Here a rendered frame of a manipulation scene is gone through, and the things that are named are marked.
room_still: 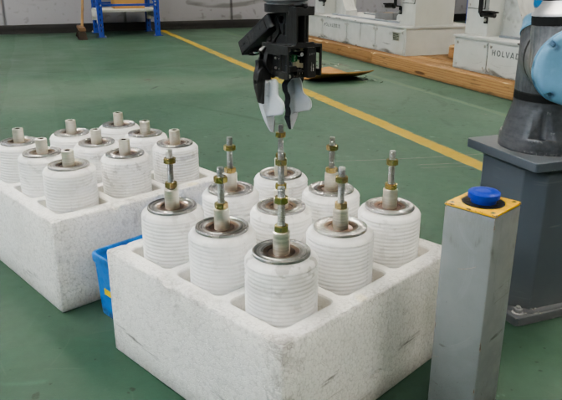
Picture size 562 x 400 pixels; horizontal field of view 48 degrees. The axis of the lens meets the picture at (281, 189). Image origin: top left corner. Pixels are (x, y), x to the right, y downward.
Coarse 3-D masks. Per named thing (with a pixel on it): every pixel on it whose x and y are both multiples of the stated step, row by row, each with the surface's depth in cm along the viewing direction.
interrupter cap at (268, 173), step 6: (264, 168) 115; (270, 168) 115; (288, 168) 115; (294, 168) 115; (264, 174) 112; (270, 174) 112; (288, 174) 113; (294, 174) 112; (300, 174) 112; (276, 180) 109; (288, 180) 109
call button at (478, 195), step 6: (480, 186) 82; (468, 192) 80; (474, 192) 79; (480, 192) 79; (486, 192) 79; (492, 192) 79; (498, 192) 79; (474, 198) 79; (480, 198) 79; (486, 198) 78; (492, 198) 78; (498, 198) 79; (480, 204) 79; (486, 204) 79; (492, 204) 79
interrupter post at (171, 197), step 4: (176, 188) 96; (164, 192) 96; (168, 192) 95; (172, 192) 95; (176, 192) 96; (168, 196) 95; (172, 196) 95; (176, 196) 96; (168, 200) 96; (172, 200) 96; (176, 200) 96; (168, 204) 96; (172, 204) 96; (176, 204) 96; (168, 208) 96; (172, 208) 96; (176, 208) 96
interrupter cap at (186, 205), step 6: (162, 198) 100; (180, 198) 100; (186, 198) 100; (150, 204) 97; (156, 204) 97; (162, 204) 98; (180, 204) 98; (186, 204) 97; (192, 204) 97; (150, 210) 95; (156, 210) 95; (162, 210) 95; (168, 210) 96; (174, 210) 95; (180, 210) 95; (186, 210) 94; (192, 210) 95
